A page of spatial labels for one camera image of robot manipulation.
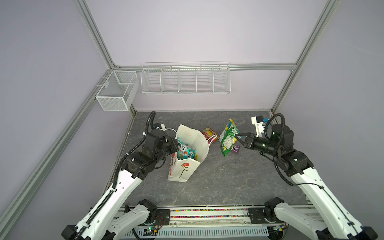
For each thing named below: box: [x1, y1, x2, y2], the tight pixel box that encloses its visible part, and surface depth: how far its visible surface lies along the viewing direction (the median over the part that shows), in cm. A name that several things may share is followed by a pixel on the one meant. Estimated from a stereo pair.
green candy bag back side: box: [218, 118, 240, 157], surface depth 71 cm
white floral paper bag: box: [168, 124, 209, 183], surface depth 80 cm
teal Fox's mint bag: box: [176, 137, 192, 160], surface depth 80 cm
